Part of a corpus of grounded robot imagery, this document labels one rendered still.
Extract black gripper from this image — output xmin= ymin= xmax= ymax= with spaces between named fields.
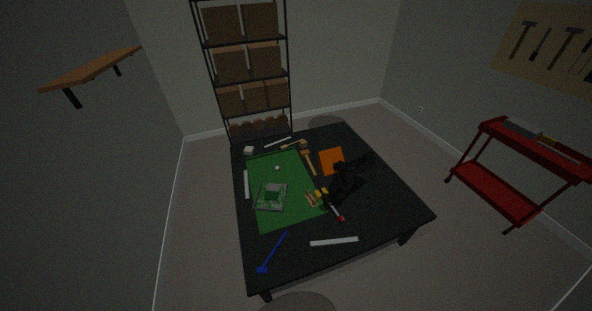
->
xmin=321 ymin=190 xmax=335 ymax=206

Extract green flat mat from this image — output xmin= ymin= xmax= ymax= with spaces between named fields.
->
xmin=245 ymin=149 xmax=328 ymax=234

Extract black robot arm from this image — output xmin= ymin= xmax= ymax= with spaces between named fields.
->
xmin=329 ymin=151 xmax=376 ymax=200

